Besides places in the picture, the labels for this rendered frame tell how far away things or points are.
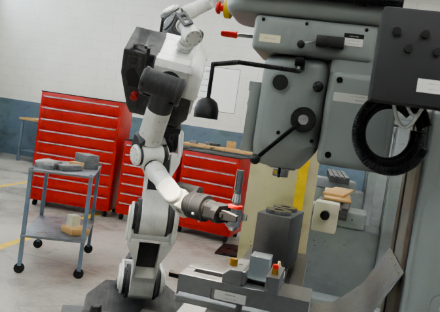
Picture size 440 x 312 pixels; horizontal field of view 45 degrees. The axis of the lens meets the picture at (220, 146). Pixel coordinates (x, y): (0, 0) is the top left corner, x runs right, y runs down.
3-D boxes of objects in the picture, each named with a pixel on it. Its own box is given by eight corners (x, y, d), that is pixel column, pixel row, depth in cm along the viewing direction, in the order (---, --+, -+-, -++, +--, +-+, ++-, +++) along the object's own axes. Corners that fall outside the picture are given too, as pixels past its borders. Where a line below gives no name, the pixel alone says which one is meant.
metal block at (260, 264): (247, 278, 139) (250, 255, 139) (251, 272, 145) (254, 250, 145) (266, 282, 138) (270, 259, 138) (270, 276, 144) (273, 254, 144)
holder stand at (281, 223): (249, 264, 185) (257, 208, 184) (266, 252, 206) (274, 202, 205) (283, 273, 181) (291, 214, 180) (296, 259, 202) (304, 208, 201)
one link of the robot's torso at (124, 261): (116, 282, 244) (120, 254, 243) (160, 286, 248) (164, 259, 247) (115, 299, 224) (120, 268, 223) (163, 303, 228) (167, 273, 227)
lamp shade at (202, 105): (189, 115, 159) (192, 95, 159) (211, 118, 162) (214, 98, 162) (198, 117, 153) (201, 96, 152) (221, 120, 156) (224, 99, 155)
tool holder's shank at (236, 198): (236, 206, 167) (240, 170, 166) (228, 204, 169) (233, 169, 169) (242, 206, 169) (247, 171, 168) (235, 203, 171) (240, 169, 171)
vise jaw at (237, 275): (220, 282, 138) (223, 267, 137) (231, 270, 150) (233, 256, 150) (243, 287, 136) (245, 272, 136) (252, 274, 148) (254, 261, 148)
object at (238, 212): (232, 228, 166) (235, 210, 166) (222, 225, 169) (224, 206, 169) (243, 227, 169) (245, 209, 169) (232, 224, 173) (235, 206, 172)
